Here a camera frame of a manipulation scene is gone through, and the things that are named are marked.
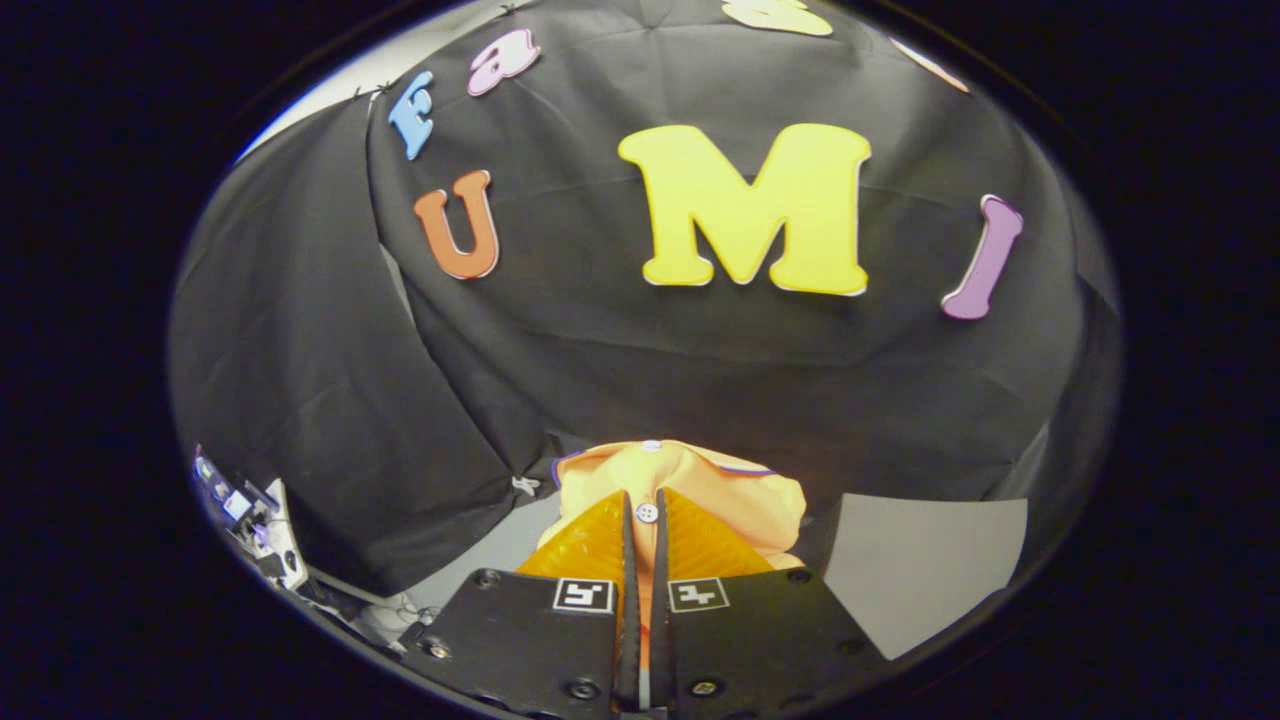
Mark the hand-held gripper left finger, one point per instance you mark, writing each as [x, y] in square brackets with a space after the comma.
[530, 640]

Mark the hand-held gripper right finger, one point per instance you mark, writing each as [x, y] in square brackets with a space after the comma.
[750, 640]

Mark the orange yellow shirt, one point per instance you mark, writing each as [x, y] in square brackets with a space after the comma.
[700, 480]

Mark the beige cabinet with grey top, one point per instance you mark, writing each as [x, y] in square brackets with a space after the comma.
[920, 560]

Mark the white equipment stand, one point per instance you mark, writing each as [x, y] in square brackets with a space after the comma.
[285, 535]

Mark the black backdrop cloth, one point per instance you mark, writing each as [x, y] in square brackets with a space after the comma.
[620, 370]

